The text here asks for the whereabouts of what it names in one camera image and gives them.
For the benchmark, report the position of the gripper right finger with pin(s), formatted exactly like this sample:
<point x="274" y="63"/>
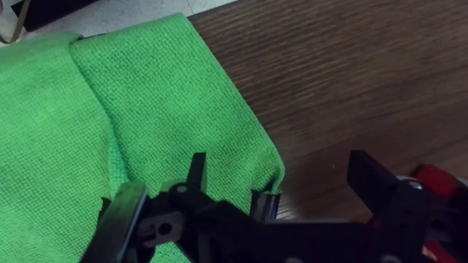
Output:
<point x="373" y="179"/>

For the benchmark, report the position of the green cloth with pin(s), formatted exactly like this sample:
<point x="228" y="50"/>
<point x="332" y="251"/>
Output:
<point x="146" y="109"/>

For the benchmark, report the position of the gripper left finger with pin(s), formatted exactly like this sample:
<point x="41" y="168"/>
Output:
<point x="122" y="219"/>

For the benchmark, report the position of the black object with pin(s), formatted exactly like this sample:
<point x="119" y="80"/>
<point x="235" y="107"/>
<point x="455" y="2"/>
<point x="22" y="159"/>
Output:
<point x="47" y="11"/>

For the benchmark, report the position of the red object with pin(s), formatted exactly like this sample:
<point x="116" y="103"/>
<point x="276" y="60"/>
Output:
<point x="437" y="179"/>

